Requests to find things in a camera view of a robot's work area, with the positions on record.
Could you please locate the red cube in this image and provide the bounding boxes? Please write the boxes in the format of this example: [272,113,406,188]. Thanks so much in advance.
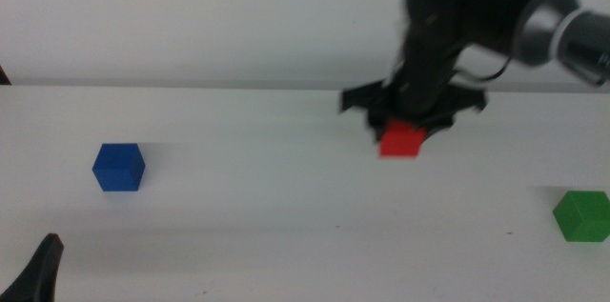
[378,118,428,159]

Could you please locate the blue cube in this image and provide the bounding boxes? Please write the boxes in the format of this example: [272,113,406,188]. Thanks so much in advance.
[91,143,147,193]

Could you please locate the green cube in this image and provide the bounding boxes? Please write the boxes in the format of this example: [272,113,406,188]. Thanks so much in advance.
[552,190,610,243]

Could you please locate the thin black cable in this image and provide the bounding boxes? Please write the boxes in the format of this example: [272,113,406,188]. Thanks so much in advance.
[455,53,512,83]

